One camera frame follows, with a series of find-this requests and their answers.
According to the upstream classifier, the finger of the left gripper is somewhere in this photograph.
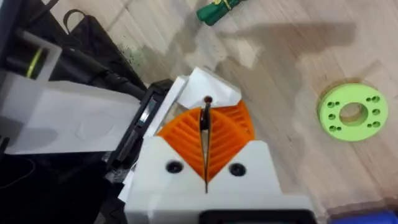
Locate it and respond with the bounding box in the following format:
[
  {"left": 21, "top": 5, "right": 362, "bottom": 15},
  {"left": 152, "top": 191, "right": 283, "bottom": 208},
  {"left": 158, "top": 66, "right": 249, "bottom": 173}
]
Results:
[{"left": 177, "top": 66, "right": 256, "bottom": 140}]

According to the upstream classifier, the blue electric screwdriver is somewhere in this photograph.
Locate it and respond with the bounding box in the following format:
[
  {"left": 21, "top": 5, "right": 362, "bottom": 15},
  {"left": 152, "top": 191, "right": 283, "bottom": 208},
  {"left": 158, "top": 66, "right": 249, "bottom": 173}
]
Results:
[{"left": 328, "top": 209, "right": 398, "bottom": 224}]

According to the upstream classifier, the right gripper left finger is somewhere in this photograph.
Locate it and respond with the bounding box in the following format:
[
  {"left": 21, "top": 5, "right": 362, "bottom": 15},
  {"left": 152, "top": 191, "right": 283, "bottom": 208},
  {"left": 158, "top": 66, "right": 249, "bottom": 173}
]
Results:
[{"left": 127, "top": 106, "right": 207, "bottom": 200}]

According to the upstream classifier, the black cable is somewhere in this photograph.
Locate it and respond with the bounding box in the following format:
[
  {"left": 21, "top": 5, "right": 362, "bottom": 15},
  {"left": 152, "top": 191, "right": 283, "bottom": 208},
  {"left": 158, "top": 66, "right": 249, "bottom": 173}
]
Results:
[{"left": 60, "top": 45, "right": 147, "bottom": 100}]

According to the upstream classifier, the black fabric bag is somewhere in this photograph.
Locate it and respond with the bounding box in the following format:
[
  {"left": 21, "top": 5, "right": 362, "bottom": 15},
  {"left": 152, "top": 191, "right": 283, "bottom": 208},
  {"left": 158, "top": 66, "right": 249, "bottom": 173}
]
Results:
[{"left": 49, "top": 8, "right": 147, "bottom": 91}]

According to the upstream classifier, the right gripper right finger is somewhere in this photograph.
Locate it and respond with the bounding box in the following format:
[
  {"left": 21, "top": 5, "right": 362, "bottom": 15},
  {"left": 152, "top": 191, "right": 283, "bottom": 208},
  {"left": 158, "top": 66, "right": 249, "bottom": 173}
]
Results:
[{"left": 205, "top": 107, "right": 283, "bottom": 198}]

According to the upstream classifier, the green toy vegetable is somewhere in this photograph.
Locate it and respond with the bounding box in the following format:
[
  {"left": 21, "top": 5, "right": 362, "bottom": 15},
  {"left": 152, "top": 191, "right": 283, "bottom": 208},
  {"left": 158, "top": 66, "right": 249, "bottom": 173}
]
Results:
[{"left": 196, "top": 0, "right": 247, "bottom": 27}]

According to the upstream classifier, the green disc with holes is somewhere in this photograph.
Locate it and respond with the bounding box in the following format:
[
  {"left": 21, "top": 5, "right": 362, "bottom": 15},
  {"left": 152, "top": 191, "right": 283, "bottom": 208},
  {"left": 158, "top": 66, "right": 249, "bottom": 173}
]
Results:
[{"left": 317, "top": 82, "right": 389, "bottom": 142}]

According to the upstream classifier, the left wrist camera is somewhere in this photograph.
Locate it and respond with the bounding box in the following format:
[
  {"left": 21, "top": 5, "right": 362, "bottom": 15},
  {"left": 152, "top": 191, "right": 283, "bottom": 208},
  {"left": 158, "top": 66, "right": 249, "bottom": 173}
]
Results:
[{"left": 0, "top": 27, "right": 63, "bottom": 82}]

